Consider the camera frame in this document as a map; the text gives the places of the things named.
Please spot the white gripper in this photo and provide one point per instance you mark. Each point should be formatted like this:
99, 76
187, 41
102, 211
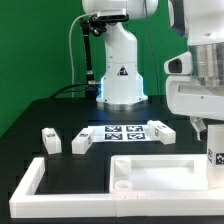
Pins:
185, 96

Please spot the white desk top tray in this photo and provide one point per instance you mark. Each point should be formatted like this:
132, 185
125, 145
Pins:
158, 173

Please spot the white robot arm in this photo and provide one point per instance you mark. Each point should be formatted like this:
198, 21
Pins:
201, 22

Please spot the fiducial marker sheet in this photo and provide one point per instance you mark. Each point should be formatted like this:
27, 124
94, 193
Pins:
122, 133

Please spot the white L-shaped fence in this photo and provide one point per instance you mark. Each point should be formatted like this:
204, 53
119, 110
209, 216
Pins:
26, 203

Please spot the black grey camera on stand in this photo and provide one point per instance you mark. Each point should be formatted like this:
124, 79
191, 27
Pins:
110, 16

